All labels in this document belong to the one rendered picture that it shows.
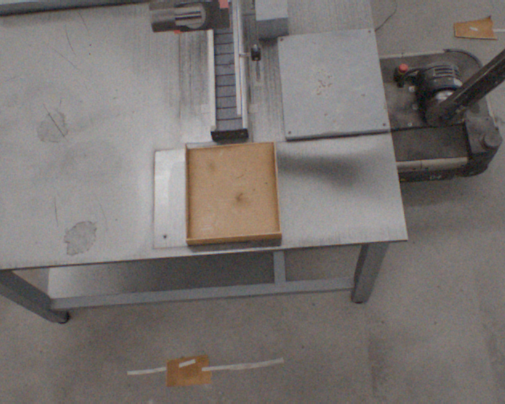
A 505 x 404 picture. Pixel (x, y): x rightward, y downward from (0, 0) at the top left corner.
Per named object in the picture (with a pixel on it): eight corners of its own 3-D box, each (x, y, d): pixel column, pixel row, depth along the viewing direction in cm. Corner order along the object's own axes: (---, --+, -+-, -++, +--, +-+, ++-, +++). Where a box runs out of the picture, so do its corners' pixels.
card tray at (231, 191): (187, 148, 178) (183, 142, 174) (275, 141, 177) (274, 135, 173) (187, 244, 166) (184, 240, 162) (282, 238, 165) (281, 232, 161)
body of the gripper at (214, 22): (177, 5, 146) (171, 3, 139) (219, -1, 145) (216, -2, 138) (180, 32, 147) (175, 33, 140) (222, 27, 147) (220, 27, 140)
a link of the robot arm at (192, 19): (207, 27, 134) (204, 0, 133) (176, 30, 134) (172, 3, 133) (210, 27, 141) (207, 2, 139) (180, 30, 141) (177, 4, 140)
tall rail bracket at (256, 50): (240, 77, 186) (234, 42, 171) (263, 74, 186) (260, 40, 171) (240, 86, 185) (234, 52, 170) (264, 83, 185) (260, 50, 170)
